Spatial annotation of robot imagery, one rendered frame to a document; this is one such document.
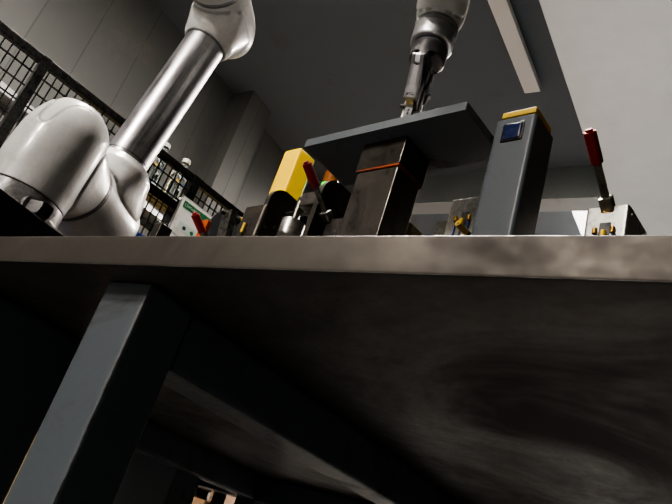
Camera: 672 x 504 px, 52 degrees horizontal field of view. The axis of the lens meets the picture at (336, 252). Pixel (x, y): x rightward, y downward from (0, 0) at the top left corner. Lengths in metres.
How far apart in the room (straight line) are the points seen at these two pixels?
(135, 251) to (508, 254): 0.44
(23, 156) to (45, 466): 0.68
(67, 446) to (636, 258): 0.59
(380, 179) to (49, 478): 0.73
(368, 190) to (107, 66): 4.68
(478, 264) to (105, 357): 0.45
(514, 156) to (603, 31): 2.62
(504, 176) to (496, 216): 0.07
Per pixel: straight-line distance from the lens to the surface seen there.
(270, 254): 0.68
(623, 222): 1.16
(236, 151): 6.34
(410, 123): 1.23
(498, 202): 1.06
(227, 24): 1.77
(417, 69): 1.38
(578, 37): 3.73
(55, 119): 1.39
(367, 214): 1.20
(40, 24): 5.51
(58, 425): 0.84
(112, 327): 0.85
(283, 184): 2.92
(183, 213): 2.49
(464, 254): 0.58
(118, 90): 5.82
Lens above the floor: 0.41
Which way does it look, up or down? 25 degrees up
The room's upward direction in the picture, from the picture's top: 18 degrees clockwise
